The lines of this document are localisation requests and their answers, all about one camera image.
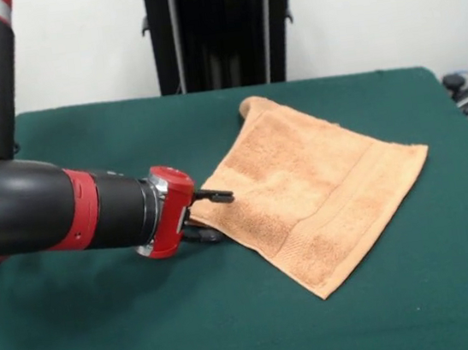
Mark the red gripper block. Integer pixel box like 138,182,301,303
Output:
132,156,242,262

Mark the tan terry towel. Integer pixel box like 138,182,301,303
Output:
175,74,447,317

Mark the dark green table cloth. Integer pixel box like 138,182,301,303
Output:
0,53,468,350

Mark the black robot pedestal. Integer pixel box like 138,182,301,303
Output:
135,0,305,100

